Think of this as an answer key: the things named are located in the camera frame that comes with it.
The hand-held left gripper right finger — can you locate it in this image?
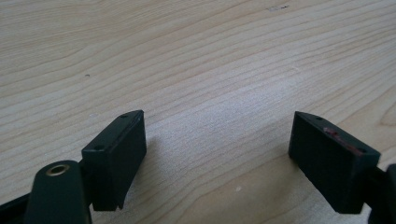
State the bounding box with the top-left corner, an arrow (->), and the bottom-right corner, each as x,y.
288,110 -> 381,215

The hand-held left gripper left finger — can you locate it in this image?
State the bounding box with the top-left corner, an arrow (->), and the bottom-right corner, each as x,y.
80,109 -> 148,212

